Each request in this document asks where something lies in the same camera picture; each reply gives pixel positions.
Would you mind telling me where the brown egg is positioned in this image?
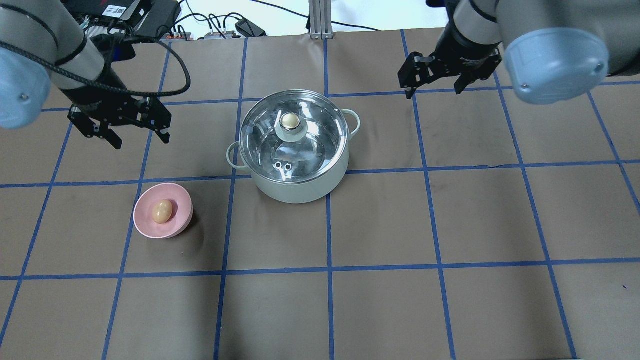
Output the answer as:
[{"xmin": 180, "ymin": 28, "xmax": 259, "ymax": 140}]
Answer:
[{"xmin": 151, "ymin": 199, "xmax": 174, "ymax": 224}]

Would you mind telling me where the black electronics box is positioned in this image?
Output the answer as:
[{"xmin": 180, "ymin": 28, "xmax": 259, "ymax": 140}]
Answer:
[{"xmin": 61, "ymin": 0, "xmax": 182, "ymax": 39}]

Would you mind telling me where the glass pot lid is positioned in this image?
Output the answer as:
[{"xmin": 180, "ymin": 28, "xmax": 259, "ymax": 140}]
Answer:
[{"xmin": 238, "ymin": 89, "xmax": 361, "ymax": 184}]

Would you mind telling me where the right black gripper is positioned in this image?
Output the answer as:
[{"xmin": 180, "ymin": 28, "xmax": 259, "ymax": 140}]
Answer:
[{"xmin": 398, "ymin": 20, "xmax": 502, "ymax": 100}]

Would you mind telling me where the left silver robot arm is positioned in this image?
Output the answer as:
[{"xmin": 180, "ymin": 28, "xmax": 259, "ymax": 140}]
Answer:
[{"xmin": 0, "ymin": 0, "xmax": 172, "ymax": 150}]

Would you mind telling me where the aluminium frame post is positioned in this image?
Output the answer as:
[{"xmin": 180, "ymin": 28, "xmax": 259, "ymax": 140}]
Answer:
[{"xmin": 308, "ymin": 0, "xmax": 334, "ymax": 40}]

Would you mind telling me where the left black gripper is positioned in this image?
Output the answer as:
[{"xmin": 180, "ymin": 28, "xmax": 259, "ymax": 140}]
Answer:
[{"xmin": 68, "ymin": 85, "xmax": 172, "ymax": 150}]

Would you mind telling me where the small black adapter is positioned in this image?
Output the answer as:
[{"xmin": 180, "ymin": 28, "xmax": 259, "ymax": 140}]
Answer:
[{"xmin": 234, "ymin": 18, "xmax": 268, "ymax": 38}]

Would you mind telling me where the pink bowl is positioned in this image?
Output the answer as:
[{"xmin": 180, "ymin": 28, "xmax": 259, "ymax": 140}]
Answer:
[{"xmin": 133, "ymin": 183, "xmax": 194, "ymax": 239}]

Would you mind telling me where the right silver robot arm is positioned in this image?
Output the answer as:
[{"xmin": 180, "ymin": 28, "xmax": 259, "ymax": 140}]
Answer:
[{"xmin": 397, "ymin": 0, "xmax": 640, "ymax": 105}]

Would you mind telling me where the pale green cooking pot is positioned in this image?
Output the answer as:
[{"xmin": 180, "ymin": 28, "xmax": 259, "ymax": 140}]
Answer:
[{"xmin": 225, "ymin": 89, "xmax": 362, "ymax": 204}]

